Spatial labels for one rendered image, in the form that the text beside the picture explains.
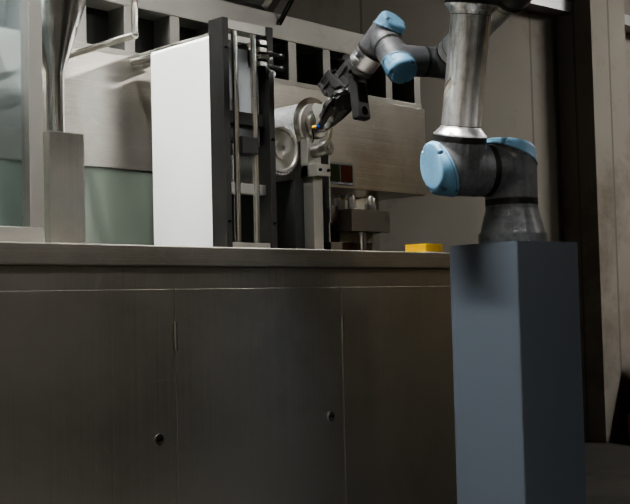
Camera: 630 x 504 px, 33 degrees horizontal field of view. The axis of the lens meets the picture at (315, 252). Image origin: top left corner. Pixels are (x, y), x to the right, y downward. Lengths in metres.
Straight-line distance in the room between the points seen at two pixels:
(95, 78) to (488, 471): 1.38
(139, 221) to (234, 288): 0.66
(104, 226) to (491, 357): 1.06
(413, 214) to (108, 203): 2.63
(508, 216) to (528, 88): 3.60
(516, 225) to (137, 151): 1.06
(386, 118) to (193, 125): 1.09
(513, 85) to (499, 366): 3.65
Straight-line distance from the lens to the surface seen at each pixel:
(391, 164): 3.61
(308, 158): 2.79
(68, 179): 2.43
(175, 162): 2.72
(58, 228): 2.41
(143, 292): 2.12
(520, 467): 2.32
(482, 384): 2.36
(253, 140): 2.53
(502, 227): 2.36
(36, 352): 1.99
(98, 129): 2.82
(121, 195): 2.84
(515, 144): 2.39
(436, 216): 5.33
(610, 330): 5.95
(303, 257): 2.38
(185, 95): 2.71
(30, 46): 2.09
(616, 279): 6.00
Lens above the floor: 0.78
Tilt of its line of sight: 3 degrees up
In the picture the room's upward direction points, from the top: 1 degrees counter-clockwise
